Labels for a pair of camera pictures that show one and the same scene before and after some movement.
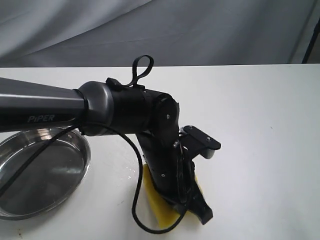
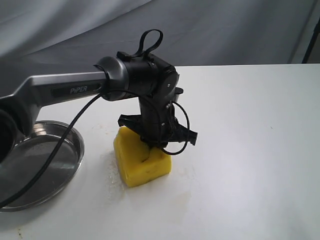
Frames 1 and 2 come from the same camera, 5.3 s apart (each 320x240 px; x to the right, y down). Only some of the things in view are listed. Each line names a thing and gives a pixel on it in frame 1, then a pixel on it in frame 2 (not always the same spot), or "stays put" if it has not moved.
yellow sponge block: (167, 214) to (139, 163)
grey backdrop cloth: (115, 33) stays put
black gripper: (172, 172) to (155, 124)
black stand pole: (311, 43) stays put
